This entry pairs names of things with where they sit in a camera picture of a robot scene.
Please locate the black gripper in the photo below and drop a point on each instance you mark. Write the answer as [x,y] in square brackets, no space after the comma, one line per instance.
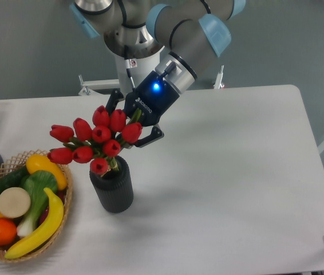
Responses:
[153,96]

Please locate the red tulip bouquet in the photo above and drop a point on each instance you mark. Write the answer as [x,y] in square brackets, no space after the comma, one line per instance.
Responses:
[96,144]

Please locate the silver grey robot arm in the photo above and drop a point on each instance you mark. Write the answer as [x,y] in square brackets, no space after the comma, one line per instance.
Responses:
[140,24]

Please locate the dark grey ribbed vase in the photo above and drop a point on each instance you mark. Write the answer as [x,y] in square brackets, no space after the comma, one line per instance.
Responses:
[114,190]

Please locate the green bok choy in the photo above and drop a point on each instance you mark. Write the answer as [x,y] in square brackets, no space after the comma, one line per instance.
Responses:
[34,185]

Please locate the yellow banana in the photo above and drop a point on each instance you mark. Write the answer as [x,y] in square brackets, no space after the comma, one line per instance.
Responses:
[41,234]

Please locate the green cucumber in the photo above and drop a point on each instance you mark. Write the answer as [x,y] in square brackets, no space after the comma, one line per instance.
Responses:
[13,179]

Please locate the beige round radish slice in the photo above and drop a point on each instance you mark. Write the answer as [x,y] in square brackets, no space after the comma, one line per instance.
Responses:
[14,202]

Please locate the orange fruit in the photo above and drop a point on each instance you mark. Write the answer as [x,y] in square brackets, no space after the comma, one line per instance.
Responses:
[8,232]

